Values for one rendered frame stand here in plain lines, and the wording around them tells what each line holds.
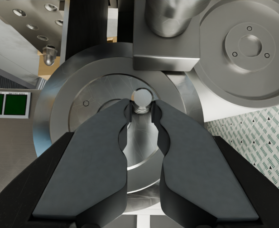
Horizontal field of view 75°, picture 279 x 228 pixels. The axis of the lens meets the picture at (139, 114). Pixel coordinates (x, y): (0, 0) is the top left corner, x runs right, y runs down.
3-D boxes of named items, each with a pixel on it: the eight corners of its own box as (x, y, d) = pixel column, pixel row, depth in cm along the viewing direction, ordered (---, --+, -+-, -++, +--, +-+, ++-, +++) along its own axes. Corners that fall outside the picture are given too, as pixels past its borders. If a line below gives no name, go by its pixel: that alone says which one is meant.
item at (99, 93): (48, 104, 14) (133, 54, 14) (59, 108, 16) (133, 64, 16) (99, 192, 13) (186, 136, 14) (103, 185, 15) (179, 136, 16)
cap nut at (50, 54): (54, 47, 48) (52, 63, 48) (59, 53, 52) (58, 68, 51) (40, 46, 48) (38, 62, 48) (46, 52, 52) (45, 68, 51)
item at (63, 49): (76, -77, 20) (62, 86, 18) (107, 38, 44) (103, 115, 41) (71, -77, 20) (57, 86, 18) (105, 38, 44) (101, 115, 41)
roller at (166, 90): (175, 48, 16) (199, 182, 15) (150, 103, 42) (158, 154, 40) (43, 64, 16) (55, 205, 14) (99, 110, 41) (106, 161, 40)
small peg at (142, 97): (157, 103, 11) (137, 112, 11) (153, 110, 14) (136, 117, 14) (148, 83, 11) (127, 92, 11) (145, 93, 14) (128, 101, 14)
